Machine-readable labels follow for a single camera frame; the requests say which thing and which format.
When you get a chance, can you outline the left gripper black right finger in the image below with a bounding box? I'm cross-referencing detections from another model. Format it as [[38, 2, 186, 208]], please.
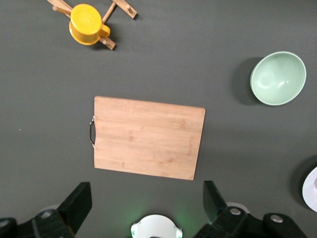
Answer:
[[193, 180, 308, 238]]

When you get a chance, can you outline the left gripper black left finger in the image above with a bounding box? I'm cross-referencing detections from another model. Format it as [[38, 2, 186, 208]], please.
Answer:
[[0, 181, 93, 238]]

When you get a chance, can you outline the white round plate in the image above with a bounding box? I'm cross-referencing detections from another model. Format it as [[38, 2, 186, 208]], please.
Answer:
[[302, 166, 317, 213]]

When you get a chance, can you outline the bamboo cutting board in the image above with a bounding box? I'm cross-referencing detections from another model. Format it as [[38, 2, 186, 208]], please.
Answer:
[[89, 96, 207, 181]]

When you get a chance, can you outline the light green bowl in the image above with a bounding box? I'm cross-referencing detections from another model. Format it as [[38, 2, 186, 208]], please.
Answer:
[[250, 51, 307, 107]]

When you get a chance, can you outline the yellow mug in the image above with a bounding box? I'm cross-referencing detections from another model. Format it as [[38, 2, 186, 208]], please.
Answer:
[[68, 3, 111, 46]]

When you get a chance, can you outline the wooden mug rack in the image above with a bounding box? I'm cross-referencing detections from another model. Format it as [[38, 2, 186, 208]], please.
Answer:
[[46, 0, 138, 51]]

